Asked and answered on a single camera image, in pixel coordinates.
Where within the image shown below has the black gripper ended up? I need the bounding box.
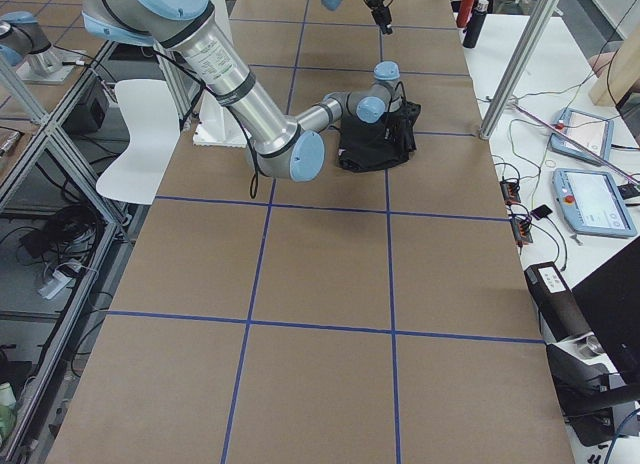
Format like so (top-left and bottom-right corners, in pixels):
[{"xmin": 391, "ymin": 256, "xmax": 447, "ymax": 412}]
[
  {"xmin": 369, "ymin": 0, "xmax": 393, "ymax": 35},
  {"xmin": 384, "ymin": 101, "xmax": 418, "ymax": 139}
]

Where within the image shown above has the black graphic t-shirt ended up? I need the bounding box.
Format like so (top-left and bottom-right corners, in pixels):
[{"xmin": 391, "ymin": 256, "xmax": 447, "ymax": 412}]
[{"xmin": 338, "ymin": 103, "xmax": 422, "ymax": 173}]

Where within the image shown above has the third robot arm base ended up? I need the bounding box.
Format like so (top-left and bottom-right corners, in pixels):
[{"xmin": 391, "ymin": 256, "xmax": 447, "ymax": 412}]
[{"xmin": 1, "ymin": 11, "xmax": 51, "ymax": 66}]

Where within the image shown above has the black water bottle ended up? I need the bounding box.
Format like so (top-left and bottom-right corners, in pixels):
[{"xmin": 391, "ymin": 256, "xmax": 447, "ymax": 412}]
[{"xmin": 462, "ymin": 0, "xmax": 489, "ymax": 49}]

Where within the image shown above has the red bottle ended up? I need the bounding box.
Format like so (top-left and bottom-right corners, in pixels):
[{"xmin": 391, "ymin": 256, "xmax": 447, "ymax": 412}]
[{"xmin": 456, "ymin": 0, "xmax": 475, "ymax": 29}]

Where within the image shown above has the far teach pendant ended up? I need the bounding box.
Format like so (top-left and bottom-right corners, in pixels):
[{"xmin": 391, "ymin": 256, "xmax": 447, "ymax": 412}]
[{"xmin": 549, "ymin": 108, "xmax": 614, "ymax": 165}]

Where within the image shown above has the teach pendant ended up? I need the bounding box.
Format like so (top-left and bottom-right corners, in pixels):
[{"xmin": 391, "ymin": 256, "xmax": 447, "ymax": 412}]
[
  {"xmin": 552, "ymin": 168, "xmax": 637, "ymax": 238},
  {"xmin": 549, "ymin": 108, "xmax": 614, "ymax": 165}
]

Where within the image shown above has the near teach pendant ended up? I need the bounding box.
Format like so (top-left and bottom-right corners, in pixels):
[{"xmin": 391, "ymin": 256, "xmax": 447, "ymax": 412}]
[{"xmin": 552, "ymin": 168, "xmax": 637, "ymax": 238}]

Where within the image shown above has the white plastic chair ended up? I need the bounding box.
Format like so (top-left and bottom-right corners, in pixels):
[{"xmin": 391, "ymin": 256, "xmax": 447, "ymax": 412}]
[{"xmin": 96, "ymin": 79, "xmax": 181, "ymax": 205}]

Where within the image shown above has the black box device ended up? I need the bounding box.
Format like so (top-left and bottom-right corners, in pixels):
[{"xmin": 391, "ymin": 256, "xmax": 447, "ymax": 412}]
[{"xmin": 524, "ymin": 262, "xmax": 593, "ymax": 343}]

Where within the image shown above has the black monitor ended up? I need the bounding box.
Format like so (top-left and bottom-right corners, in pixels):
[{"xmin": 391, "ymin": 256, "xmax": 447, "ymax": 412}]
[{"xmin": 573, "ymin": 240, "xmax": 640, "ymax": 383}]

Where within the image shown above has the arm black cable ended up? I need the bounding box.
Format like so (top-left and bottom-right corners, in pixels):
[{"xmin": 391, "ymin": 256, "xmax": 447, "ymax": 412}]
[{"xmin": 149, "ymin": 48, "xmax": 266, "ymax": 201}]

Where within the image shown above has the aluminium frame post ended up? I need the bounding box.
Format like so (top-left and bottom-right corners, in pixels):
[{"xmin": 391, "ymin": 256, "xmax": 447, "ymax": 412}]
[{"xmin": 479, "ymin": 0, "xmax": 559, "ymax": 140}]

